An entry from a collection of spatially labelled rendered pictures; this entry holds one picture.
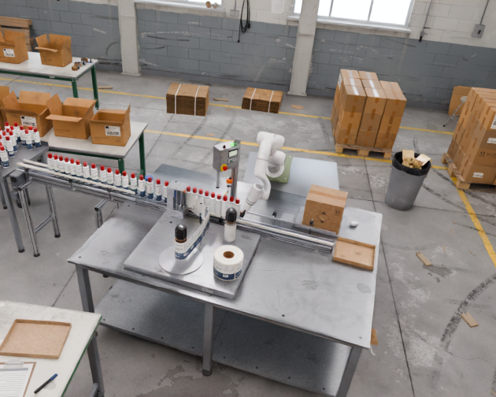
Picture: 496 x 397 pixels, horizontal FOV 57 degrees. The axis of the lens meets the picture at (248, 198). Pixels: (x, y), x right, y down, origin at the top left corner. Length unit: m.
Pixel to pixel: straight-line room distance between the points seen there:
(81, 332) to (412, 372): 2.55
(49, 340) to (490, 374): 3.33
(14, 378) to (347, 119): 5.21
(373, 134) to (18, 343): 5.28
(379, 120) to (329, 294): 3.94
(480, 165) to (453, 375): 3.18
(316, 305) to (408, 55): 6.41
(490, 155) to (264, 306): 4.26
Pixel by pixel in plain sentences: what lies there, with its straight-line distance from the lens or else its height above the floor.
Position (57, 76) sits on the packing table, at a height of 0.76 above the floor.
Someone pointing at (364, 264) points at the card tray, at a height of 0.87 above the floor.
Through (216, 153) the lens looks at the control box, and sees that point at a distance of 3.41.
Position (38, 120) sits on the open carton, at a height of 0.97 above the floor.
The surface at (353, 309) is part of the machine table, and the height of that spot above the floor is 0.83.
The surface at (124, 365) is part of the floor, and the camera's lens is 3.81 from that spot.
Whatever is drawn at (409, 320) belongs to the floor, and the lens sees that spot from 4.47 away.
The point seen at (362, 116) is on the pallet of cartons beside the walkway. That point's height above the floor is 0.59.
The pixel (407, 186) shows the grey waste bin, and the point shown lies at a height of 0.36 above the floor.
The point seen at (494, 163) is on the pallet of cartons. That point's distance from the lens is 6.64.
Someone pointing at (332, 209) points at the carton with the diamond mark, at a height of 1.08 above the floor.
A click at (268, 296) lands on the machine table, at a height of 0.83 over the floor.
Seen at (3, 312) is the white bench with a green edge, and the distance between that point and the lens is 3.25.
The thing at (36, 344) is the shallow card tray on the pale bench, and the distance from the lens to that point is 3.01.
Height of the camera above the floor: 3.06
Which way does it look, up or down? 34 degrees down
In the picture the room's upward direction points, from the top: 6 degrees clockwise
